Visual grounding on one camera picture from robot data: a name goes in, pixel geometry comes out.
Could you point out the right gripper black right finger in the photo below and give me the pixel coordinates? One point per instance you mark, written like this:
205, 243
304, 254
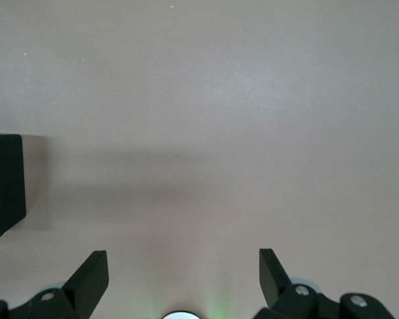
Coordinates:
276, 285

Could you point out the black rectangular plastic box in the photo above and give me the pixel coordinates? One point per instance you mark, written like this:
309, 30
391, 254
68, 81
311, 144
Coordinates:
10, 179

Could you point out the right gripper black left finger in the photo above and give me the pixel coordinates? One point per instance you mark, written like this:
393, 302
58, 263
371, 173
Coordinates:
83, 285

